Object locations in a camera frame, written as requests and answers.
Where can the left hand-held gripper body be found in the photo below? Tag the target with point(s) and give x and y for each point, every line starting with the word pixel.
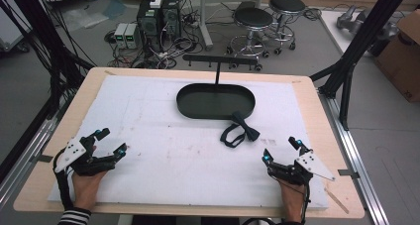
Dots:
pixel 77 149

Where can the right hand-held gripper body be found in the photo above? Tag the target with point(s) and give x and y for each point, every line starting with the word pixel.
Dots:
pixel 312 164

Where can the black bow tie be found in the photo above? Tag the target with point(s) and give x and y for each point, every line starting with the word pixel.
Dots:
pixel 246 127

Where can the black rack with oval tray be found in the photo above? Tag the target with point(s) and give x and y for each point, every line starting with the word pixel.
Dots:
pixel 214 102

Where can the person's left hand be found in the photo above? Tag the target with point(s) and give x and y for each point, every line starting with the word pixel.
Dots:
pixel 85 190

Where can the person's right hand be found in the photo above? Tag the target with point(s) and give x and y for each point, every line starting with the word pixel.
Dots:
pixel 293 202

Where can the black tape piece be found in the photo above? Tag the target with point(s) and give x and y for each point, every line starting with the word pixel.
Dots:
pixel 45 158
pixel 347 173

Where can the wooden stick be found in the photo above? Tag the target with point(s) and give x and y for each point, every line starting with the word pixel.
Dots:
pixel 337 201

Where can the white foam board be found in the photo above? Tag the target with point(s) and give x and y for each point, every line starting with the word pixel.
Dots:
pixel 165 165

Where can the grey power supply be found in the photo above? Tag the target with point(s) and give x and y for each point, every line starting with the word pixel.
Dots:
pixel 132 36
pixel 120 36

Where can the black computer tower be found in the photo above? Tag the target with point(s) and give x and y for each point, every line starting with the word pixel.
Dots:
pixel 171 18
pixel 148 23

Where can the black round stool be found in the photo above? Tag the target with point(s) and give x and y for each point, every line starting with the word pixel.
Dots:
pixel 286 4
pixel 253 18

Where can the cardboard box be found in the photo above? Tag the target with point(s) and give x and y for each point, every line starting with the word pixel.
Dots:
pixel 401 59

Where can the grey machine part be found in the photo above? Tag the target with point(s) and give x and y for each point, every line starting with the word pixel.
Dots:
pixel 355 20

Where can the white box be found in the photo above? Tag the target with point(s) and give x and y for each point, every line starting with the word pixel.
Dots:
pixel 156 1

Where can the white table leg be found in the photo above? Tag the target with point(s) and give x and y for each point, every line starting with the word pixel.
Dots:
pixel 204 23

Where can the aluminium rail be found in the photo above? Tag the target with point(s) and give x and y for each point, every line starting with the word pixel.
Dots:
pixel 360 165
pixel 26 159

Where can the black metal frame stand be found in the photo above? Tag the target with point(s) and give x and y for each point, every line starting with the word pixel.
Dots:
pixel 43 30
pixel 360 43

